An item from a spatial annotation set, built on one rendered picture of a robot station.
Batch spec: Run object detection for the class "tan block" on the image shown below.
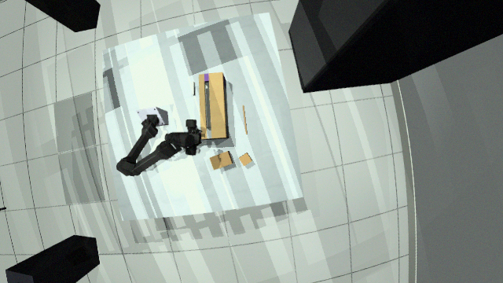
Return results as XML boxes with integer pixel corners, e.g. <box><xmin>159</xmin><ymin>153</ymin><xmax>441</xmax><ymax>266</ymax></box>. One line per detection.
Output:
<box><xmin>209</xmin><ymin>151</ymin><xmax>233</xmax><ymax>170</ymax></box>

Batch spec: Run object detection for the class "brown cardboard box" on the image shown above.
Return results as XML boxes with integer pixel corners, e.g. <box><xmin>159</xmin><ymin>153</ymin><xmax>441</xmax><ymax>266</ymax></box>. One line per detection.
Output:
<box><xmin>239</xmin><ymin>153</ymin><xmax>252</xmax><ymax>166</ymax></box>

